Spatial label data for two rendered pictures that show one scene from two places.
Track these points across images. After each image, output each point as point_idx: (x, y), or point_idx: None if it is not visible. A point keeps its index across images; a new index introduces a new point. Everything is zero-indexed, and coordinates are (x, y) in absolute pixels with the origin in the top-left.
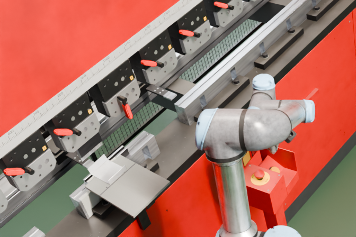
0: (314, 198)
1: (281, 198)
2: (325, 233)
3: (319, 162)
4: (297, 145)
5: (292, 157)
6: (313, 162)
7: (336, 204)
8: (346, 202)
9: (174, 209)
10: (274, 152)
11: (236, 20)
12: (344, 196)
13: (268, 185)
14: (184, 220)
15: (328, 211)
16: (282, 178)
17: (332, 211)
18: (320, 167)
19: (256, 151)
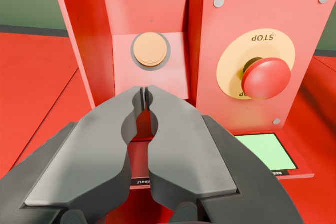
0: (49, 23)
1: None
2: None
3: (3, 38)
4: (4, 71)
5: (81, 3)
6: (9, 43)
7: None
8: None
9: (323, 168)
10: (165, 90)
11: None
12: None
13: (293, 14)
14: (286, 133)
15: None
16: None
17: None
18: (8, 34)
19: (143, 142)
